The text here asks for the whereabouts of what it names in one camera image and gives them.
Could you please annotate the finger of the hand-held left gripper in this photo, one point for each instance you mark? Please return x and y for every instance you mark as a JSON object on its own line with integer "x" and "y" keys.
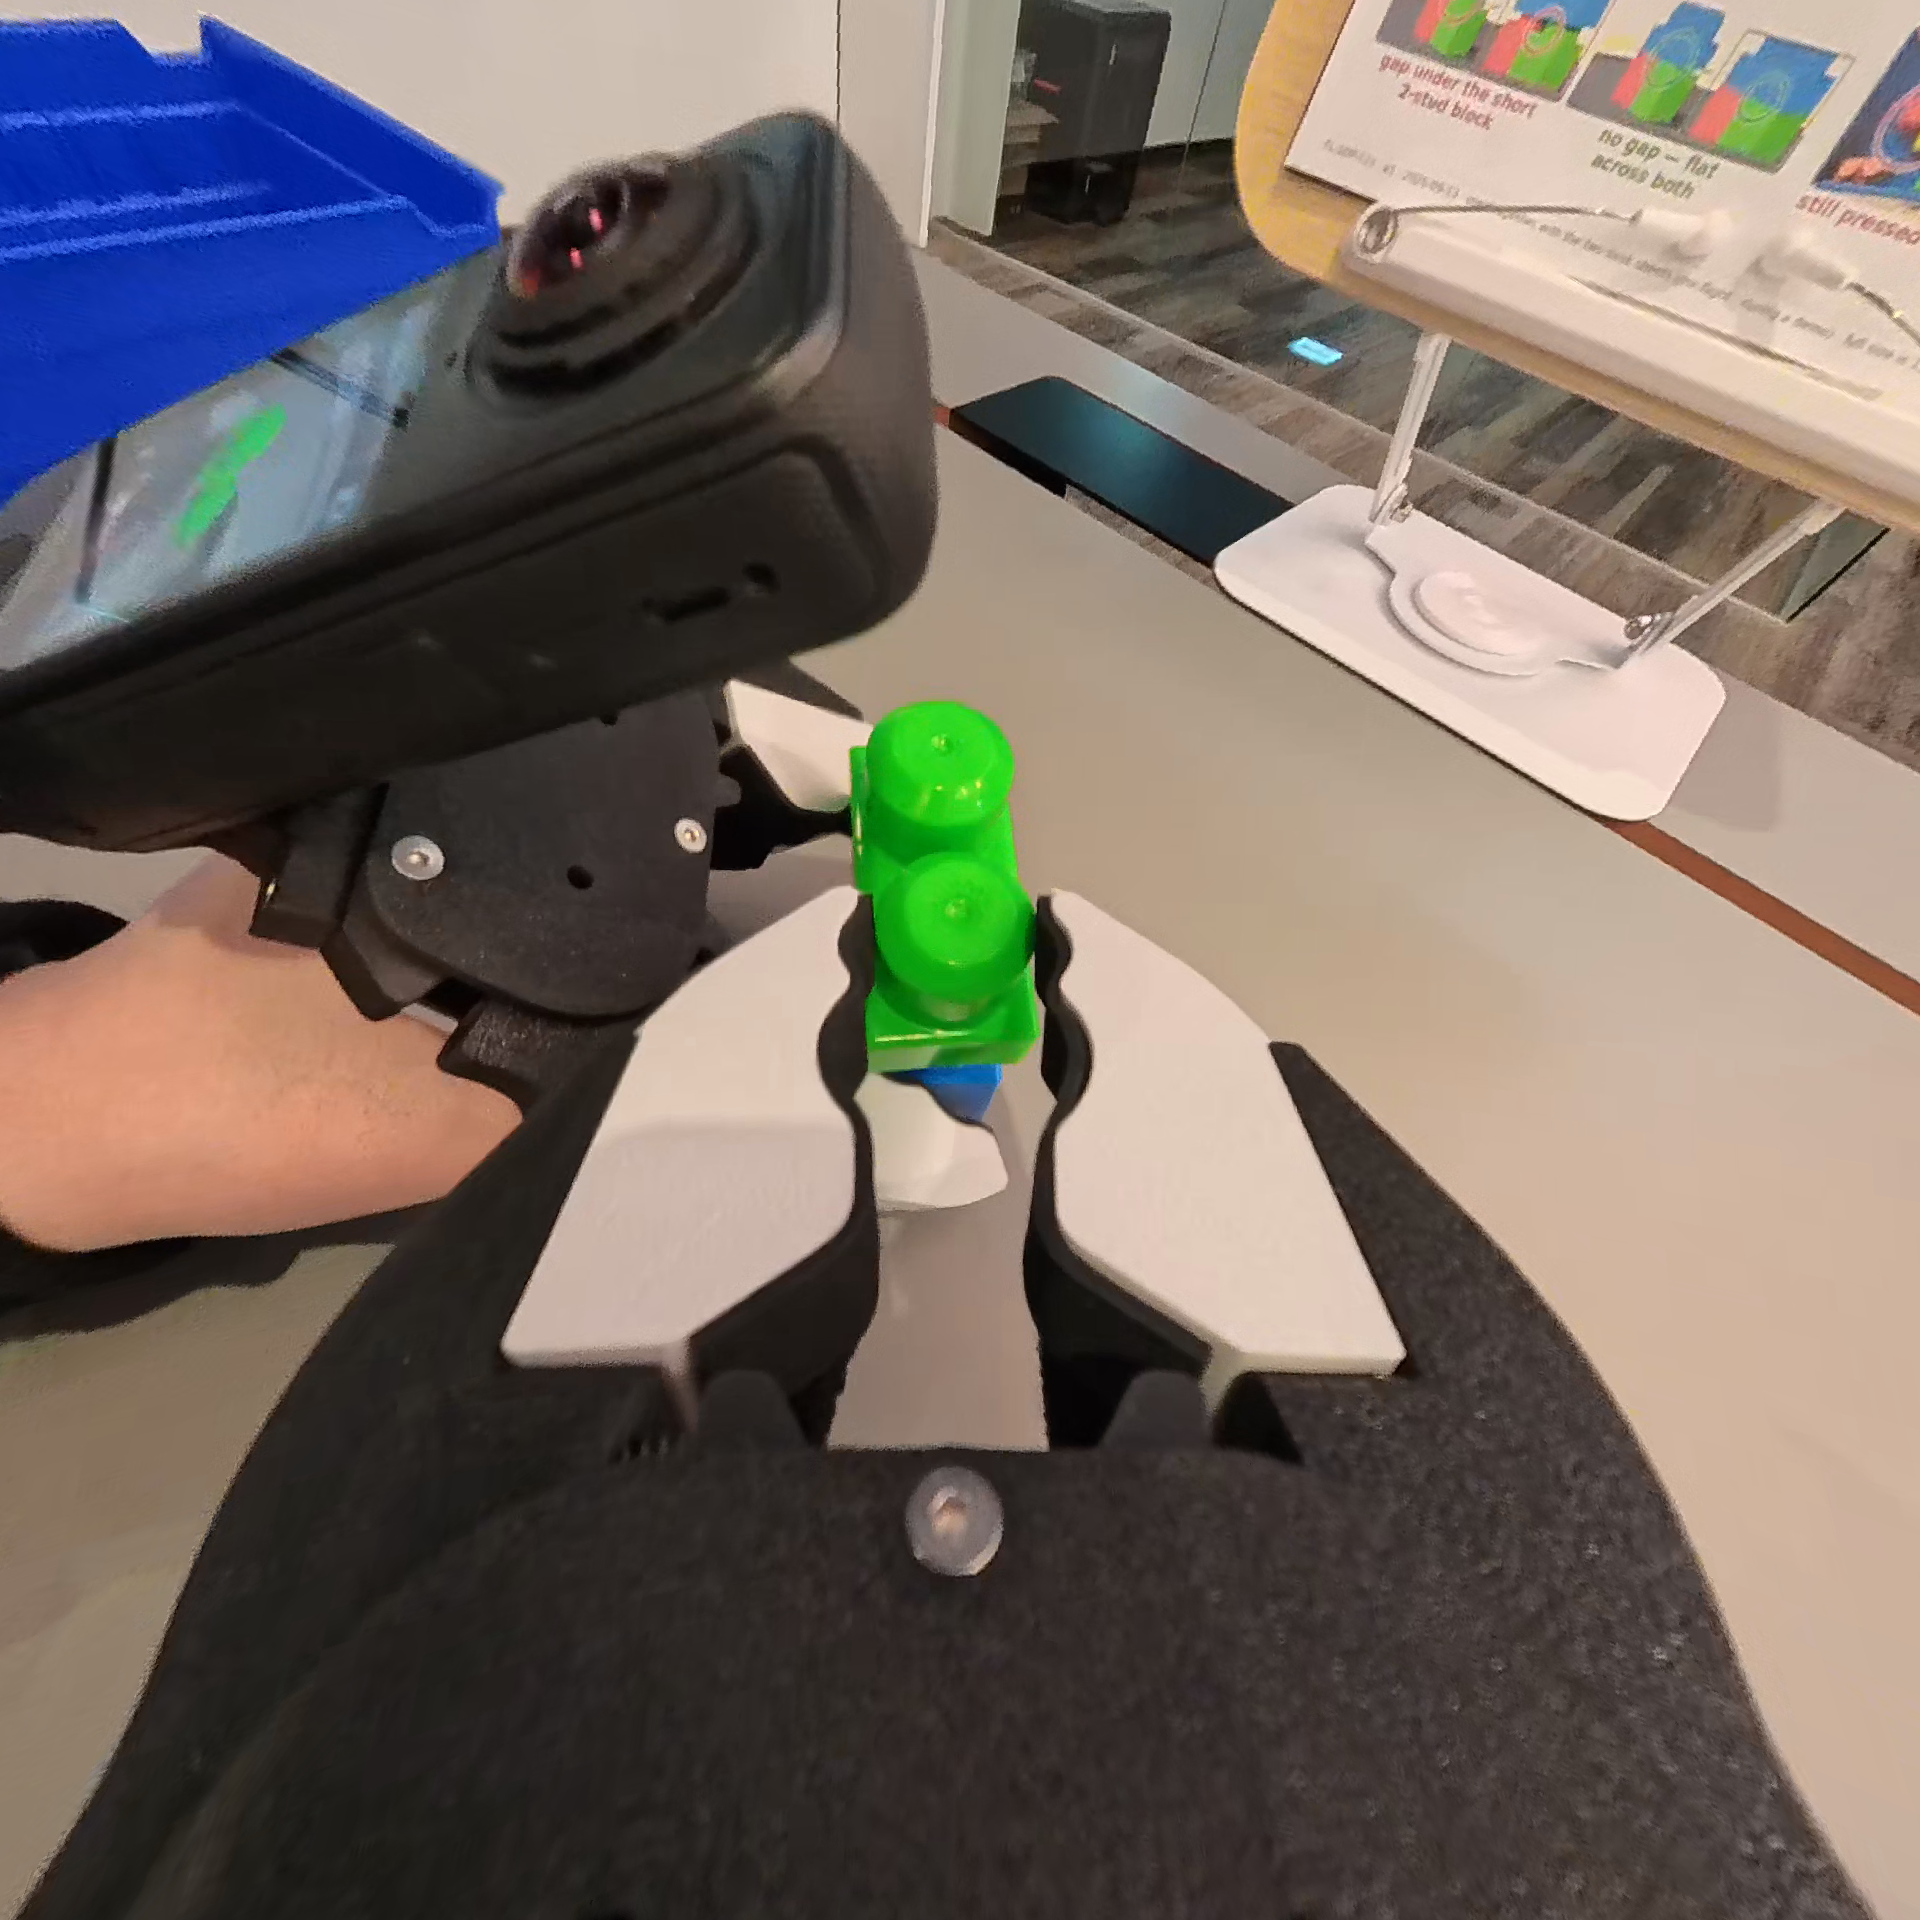
{"x": 937, "y": 1164}
{"x": 796, "y": 737}

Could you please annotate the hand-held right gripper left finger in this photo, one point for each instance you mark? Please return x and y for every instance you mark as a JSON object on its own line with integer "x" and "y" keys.
{"x": 690, "y": 1188}

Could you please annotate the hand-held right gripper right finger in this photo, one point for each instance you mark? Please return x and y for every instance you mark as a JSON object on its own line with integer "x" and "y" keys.
{"x": 1217, "y": 1188}

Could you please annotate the blue mega block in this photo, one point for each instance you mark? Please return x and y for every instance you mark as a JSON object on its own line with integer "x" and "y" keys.
{"x": 956, "y": 1092}

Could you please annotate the green mega block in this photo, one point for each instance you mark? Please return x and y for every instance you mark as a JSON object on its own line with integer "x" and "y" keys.
{"x": 956, "y": 901}

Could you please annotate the blue storage bin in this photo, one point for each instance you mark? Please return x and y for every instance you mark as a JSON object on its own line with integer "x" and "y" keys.
{"x": 211, "y": 212}

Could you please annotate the person's left hand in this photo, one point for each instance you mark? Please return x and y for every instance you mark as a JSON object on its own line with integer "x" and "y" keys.
{"x": 240, "y": 1082}

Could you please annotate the dark tablet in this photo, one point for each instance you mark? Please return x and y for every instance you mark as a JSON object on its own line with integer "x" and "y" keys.
{"x": 1125, "y": 468}

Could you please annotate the black cabinet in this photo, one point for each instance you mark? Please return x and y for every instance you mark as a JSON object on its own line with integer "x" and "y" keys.
{"x": 1095, "y": 107}

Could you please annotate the instruction sheet board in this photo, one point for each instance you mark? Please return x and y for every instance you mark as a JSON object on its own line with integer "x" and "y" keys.
{"x": 1621, "y": 212}

